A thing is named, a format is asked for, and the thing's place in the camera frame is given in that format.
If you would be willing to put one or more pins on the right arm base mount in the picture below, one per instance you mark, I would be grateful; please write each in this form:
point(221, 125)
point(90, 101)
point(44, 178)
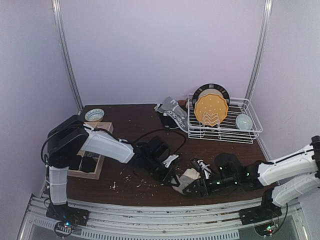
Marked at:
point(262, 215)

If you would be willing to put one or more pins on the aluminium rail front frame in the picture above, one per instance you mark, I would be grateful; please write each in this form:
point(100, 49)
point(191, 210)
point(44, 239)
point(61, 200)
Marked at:
point(200, 222)

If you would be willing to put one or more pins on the black rimmed plate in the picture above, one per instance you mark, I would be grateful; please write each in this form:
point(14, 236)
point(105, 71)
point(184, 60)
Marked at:
point(210, 88)

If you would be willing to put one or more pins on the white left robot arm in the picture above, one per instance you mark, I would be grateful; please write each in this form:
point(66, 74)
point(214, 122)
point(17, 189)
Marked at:
point(73, 135)

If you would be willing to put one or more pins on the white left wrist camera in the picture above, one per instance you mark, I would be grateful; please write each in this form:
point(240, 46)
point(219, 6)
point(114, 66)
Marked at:
point(170, 159)

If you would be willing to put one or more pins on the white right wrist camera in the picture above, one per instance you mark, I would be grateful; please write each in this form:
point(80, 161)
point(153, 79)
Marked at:
point(202, 168)

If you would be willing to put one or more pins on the grey underwear white waistband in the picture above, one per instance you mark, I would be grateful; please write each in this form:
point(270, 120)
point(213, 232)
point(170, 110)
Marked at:
point(186, 179)

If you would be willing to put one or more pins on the pale green glass bowl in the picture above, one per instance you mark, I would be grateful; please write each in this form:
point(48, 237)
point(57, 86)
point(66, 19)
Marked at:
point(243, 122)

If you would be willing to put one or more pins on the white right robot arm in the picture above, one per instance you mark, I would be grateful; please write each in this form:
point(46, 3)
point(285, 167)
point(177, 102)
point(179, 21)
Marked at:
point(301, 167)

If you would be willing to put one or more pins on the wooden compartment organizer box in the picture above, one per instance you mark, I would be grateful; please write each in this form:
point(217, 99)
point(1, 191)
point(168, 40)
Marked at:
point(87, 165)

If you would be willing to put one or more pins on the aluminium corner post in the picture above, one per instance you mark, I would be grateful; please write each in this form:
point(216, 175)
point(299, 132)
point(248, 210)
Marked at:
point(58, 18)
point(265, 21)

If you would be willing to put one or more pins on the blue yellow patterned bowl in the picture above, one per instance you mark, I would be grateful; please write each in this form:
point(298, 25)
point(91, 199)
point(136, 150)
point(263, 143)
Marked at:
point(94, 115)

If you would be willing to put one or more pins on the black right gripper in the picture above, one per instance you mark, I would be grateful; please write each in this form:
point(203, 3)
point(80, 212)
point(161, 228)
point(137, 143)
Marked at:
point(202, 184)

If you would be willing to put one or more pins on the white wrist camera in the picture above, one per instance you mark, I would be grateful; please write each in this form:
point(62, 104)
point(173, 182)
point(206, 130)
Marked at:
point(170, 159)
point(202, 168)

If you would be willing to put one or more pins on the left aluminium corner post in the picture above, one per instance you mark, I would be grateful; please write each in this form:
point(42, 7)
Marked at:
point(58, 18)

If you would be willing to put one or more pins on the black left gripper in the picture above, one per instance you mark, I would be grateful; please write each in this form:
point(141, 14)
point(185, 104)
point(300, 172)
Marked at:
point(164, 175)

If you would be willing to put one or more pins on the yellow scalloped plate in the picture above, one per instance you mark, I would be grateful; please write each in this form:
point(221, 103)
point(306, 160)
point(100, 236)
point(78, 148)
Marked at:
point(211, 109)

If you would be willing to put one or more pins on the brown cloth item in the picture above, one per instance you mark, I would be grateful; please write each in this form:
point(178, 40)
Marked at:
point(182, 102)

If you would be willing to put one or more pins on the right aluminium corner post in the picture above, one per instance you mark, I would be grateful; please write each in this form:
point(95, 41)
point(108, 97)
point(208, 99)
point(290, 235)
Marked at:
point(265, 21)

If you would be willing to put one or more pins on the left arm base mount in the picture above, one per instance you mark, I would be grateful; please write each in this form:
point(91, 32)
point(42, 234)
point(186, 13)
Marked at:
point(68, 218)

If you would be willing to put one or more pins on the white wire dish rack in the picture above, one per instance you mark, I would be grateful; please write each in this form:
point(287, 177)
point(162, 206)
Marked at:
point(227, 130)

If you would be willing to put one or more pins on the black underwear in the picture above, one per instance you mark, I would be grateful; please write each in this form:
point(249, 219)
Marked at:
point(168, 122)

